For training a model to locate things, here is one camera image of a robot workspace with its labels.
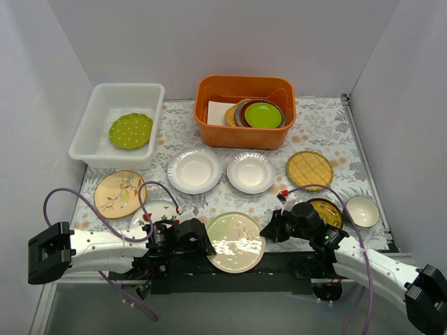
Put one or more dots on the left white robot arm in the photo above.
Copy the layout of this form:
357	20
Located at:
60	250

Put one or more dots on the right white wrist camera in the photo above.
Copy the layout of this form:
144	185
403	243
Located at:
287	199

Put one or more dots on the dark red plate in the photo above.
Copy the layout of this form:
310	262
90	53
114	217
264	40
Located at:
283	123

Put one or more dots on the white plastic bin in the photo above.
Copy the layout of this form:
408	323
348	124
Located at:
107	103

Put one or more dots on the grey speckled plate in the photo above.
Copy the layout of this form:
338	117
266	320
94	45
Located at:
238	116

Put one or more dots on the pale green cream plate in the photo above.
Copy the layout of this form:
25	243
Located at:
236	239

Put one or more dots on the white watermelon pattern plate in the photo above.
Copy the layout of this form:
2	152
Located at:
160	210

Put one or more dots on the green polka dot plate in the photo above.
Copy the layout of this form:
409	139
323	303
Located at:
131	131

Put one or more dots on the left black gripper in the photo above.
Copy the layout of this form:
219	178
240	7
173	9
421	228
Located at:
197	241

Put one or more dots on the small woven bamboo tray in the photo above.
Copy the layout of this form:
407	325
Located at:
229	116

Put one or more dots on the yellow brown ornate plate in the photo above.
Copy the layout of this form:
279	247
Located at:
328	212

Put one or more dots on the white paper sheet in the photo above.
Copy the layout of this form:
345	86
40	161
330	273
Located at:
216	112

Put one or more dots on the small white paper plate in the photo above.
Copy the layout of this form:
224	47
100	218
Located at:
251	172

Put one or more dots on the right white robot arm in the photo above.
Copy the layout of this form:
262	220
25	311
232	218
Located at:
420	292

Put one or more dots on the black aluminium base frame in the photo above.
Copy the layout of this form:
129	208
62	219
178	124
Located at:
276	272

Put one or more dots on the lime green round plate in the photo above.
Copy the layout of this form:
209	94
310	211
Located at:
262	115

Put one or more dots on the tan bird pattern plate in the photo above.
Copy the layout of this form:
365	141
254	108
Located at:
116	196

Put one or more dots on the white bowl teal rim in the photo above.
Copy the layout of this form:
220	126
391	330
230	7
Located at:
364	212

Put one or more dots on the large white paper plate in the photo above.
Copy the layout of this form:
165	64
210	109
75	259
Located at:
195	170

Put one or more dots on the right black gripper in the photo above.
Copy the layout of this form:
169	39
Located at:
277	227

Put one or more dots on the floral pattern table mat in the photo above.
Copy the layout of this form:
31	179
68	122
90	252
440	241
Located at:
321	126

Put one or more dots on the round woven bamboo mat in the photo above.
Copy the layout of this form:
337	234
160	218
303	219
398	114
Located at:
309	168

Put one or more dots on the orange plastic bin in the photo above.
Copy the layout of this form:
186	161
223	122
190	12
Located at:
233	89

